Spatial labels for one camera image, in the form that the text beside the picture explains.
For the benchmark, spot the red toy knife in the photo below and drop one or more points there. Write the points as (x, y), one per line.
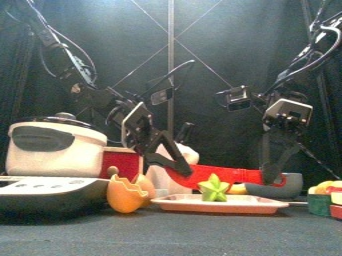
(223, 175)

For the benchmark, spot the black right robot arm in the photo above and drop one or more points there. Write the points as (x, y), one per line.
(325, 40)

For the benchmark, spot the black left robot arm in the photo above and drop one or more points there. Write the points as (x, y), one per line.
(58, 56)

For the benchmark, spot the green toy starfruit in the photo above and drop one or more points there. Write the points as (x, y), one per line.
(215, 188)

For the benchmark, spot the white toy appliance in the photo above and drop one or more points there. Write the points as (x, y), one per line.
(157, 180)

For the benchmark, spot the grey blue toy bowl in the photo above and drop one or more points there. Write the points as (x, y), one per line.
(279, 190)

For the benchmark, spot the cracked orange toy eggshell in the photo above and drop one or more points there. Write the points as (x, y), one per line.
(148, 186)
(125, 196)

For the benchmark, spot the pink and red toy oven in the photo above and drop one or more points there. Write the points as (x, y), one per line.
(121, 165)

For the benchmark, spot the yellow toy fruit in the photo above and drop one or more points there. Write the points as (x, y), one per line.
(237, 190)

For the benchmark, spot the small brown toy ball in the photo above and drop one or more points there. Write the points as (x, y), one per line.
(113, 170)

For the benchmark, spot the yellow round toy food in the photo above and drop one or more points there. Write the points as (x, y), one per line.
(323, 187)

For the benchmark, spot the pink toy cutting board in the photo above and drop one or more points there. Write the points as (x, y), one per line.
(249, 204)

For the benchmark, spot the small red toy food slice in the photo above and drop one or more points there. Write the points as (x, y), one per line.
(335, 189)

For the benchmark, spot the dark green toy block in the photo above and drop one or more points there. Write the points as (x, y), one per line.
(319, 205)

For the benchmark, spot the white toy food slice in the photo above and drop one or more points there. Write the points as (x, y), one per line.
(337, 198)

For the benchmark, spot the white toy rice cooker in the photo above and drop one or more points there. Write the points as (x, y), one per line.
(54, 156)

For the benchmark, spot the red toy block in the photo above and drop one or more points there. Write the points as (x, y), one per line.
(337, 212)

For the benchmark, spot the white toy induction stove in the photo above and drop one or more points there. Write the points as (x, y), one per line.
(45, 191)

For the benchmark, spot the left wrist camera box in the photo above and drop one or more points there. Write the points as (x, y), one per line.
(161, 95)

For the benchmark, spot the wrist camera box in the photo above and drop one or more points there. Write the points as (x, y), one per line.
(236, 98)
(161, 95)

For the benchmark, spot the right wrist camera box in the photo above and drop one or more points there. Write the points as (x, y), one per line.
(236, 98)

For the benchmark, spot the vertical metal frame pole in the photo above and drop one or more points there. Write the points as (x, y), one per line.
(172, 50)

